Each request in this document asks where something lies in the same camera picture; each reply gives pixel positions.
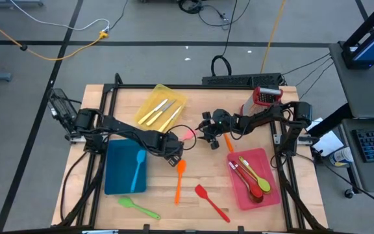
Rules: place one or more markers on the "blue silicone spatula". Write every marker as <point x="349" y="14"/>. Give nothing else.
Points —
<point x="140" y="156"/>

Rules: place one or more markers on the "black power strip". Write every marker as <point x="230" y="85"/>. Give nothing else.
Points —
<point x="239" y="79"/>

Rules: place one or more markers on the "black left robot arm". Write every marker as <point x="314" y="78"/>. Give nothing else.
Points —
<point x="125" y="130"/>

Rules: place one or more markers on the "black desk leg bar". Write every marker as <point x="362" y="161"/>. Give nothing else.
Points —
<point x="333" y="118"/>

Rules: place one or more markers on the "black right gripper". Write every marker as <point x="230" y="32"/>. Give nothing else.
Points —
<point x="222" y="122"/>

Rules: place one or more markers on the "long grey floor bar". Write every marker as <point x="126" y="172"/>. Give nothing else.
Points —
<point x="11" y="2"/>

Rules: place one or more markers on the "pink silicone spatula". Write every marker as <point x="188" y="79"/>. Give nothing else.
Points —
<point x="189" y="135"/>

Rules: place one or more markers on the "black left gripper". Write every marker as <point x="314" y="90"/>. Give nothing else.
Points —
<point x="170" y="144"/>

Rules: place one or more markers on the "green silicone spoon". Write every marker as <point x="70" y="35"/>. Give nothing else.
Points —
<point x="264" y="186"/>

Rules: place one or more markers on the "white and blue bottle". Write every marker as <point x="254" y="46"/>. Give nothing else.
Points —
<point x="341" y="156"/>

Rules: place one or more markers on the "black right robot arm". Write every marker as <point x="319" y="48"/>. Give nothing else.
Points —
<point x="265" y="114"/>

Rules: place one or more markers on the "red silicone spoon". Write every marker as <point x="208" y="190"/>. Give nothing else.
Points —
<point x="256" y="192"/>

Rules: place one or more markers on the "white paper sheet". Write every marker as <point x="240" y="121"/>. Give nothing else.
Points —
<point x="330" y="144"/>

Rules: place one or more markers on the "black metal table frame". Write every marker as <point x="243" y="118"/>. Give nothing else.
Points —
<point x="190" y="86"/>

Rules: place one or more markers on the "pink plastic bin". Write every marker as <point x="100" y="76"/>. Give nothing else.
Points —
<point x="268" y="159"/>

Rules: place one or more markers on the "small black ball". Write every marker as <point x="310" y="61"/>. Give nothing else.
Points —
<point x="23" y="47"/>

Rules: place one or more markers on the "yellow plastic bin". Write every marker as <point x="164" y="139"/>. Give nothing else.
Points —
<point x="161" y="92"/>

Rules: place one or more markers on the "green silicone spatula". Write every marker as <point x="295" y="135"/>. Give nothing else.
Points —
<point x="126" y="202"/>

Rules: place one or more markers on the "black mesh control box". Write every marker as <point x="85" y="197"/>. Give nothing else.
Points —
<point x="60" y="107"/>

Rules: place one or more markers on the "black caster wheel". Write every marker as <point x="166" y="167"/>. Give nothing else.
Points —
<point x="349" y="193"/>

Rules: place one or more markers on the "grey keyboard desk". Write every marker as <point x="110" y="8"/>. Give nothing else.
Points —
<point x="369" y="175"/>

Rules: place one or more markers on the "red silicone spatula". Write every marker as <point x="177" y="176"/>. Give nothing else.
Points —
<point x="201" y="191"/>

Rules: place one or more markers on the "orange silicone spatula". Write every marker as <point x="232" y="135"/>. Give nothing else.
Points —
<point x="181" y="165"/>
<point x="228" y="143"/>

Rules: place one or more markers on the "silver metal bracket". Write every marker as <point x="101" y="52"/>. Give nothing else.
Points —
<point x="99" y="232"/>

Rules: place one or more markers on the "blue plastic bin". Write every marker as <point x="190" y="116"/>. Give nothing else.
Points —
<point x="119" y="175"/>

